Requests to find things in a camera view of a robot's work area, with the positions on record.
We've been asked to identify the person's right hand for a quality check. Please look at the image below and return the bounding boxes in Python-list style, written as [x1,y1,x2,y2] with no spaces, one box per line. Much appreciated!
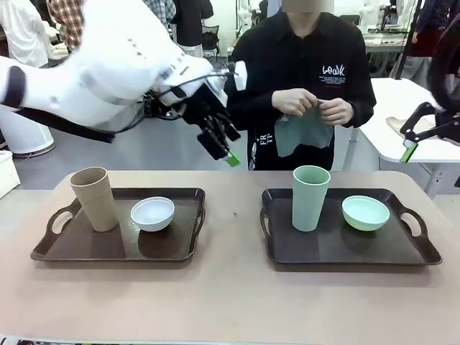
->
[272,88,317,117]

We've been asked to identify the teal cloth mat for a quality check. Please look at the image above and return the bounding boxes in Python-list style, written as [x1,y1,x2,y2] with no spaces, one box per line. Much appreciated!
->
[275,106,335,158]

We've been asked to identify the light green bowl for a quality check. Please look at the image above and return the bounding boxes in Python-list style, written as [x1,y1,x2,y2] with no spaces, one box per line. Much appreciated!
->
[341,195,390,231]

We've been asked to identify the white cylindrical pedestal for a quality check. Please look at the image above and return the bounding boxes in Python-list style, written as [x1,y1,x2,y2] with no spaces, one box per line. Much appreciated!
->
[0,107,55,155]

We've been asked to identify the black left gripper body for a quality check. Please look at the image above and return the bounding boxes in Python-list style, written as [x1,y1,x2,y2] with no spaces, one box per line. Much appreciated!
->
[179,80,233,127]

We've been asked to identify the person's right forearm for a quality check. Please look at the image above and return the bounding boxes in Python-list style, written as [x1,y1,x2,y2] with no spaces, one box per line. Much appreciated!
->
[229,88,280,121]

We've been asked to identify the light green tall cup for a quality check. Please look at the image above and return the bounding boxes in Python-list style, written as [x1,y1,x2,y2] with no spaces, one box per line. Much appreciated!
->
[291,165,331,233]

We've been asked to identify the white bowl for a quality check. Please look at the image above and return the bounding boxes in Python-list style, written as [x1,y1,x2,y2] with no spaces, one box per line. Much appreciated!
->
[129,196,176,232]

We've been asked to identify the black office chair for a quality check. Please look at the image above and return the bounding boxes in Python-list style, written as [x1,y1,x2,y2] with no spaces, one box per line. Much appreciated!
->
[201,30,220,57]

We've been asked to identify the person's left forearm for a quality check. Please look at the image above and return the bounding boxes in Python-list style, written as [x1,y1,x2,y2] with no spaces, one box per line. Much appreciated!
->
[350,100,377,127]

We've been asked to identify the person in white shirt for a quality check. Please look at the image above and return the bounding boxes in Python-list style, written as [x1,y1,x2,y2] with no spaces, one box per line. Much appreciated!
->
[0,0,50,69]

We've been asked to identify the person in dark red clothes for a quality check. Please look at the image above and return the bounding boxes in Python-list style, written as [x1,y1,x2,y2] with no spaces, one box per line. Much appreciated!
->
[409,0,460,58]

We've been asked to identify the black cable strap left arm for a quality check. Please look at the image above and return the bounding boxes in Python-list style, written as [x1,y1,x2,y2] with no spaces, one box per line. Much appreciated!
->
[17,106,116,144]

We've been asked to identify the black stand pole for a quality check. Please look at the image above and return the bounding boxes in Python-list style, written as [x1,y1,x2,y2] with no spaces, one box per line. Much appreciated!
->
[395,0,423,81]

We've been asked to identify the person in black shirt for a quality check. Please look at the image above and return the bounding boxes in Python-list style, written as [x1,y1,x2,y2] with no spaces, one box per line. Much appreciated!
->
[228,0,377,172]

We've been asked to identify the white side table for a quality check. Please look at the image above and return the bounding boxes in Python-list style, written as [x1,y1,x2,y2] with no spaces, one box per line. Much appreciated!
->
[359,77,460,197]

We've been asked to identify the person in plaid shirt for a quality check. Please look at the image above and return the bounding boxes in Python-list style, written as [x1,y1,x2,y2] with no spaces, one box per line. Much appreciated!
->
[48,0,86,54]

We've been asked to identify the dark brown serving tray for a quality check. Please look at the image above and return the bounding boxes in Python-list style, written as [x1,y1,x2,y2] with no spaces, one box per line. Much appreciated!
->
[30,186,206,265]
[259,187,443,271]

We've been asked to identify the person's left hand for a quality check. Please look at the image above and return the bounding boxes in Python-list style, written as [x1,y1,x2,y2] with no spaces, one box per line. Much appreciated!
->
[318,98,355,127]

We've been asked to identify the white box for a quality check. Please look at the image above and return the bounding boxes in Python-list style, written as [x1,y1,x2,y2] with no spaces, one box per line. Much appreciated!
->
[0,150,22,198]

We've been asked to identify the tan tall cup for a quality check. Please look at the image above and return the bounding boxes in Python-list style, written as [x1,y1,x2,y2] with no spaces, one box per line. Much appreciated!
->
[68,167,119,232]

